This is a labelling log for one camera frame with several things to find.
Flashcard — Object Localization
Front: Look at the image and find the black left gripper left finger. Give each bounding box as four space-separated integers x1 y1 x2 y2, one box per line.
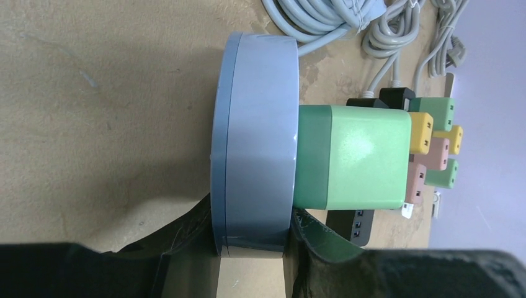
1 197 220 297

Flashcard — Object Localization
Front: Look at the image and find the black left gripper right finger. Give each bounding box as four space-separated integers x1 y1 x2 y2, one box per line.
283 209 525 297

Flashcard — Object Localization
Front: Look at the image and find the long black power strip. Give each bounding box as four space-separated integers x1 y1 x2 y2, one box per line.
326 87 416 246

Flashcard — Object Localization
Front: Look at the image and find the white power strip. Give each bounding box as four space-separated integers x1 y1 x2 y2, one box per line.
400 201 440 219

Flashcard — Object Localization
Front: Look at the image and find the green USB charger plug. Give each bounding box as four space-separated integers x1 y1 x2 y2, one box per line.
293 105 411 210

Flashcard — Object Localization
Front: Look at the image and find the pink charger plug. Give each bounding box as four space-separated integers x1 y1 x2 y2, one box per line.
405 162 427 205
411 137 450 171

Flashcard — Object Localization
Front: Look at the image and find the round light blue power socket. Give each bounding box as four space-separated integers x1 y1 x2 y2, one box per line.
210 32 299 258

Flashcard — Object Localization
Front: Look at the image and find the small black power strip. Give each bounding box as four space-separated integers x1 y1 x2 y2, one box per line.
346 98 389 109

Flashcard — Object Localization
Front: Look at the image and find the yellow USB charger plug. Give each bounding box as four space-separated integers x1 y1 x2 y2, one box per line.
409 112 434 155

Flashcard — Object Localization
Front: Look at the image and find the green plug on white strip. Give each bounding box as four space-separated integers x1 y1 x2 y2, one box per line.
424 158 458 189

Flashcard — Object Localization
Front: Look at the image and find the green plug on black strip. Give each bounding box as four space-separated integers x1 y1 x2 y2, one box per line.
409 97 456 131

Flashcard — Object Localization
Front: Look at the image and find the round socket grey cable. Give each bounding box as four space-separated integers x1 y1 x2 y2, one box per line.
261 0 388 57

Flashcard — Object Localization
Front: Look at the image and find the small strip grey cable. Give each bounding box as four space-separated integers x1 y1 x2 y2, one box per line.
361 0 422 99

